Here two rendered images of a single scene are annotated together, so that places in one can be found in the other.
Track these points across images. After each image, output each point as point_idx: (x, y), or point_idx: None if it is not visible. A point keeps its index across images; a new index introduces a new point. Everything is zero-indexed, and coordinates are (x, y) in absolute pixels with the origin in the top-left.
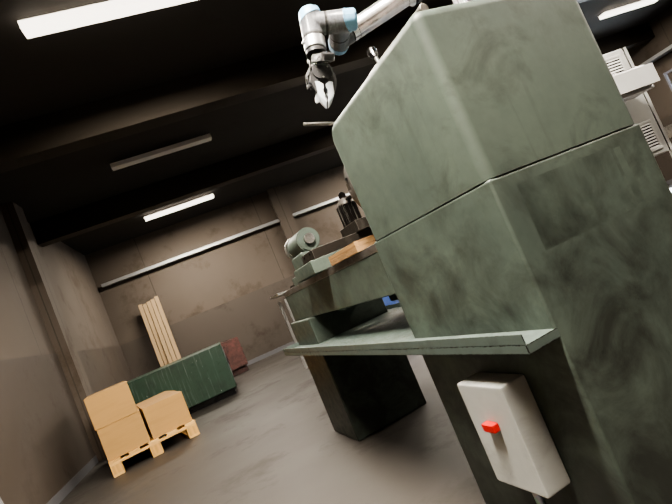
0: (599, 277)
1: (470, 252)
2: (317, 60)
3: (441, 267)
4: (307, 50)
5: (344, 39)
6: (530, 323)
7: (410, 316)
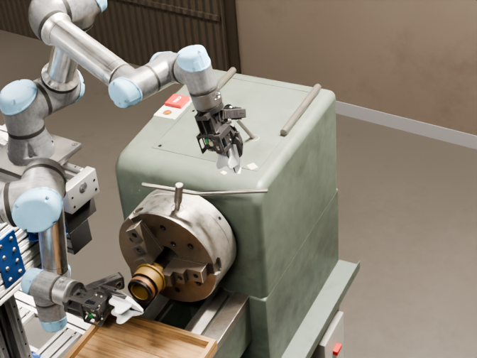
0: None
1: (322, 243)
2: (238, 116)
3: (306, 271)
4: (223, 104)
5: None
6: (333, 266)
7: (274, 351)
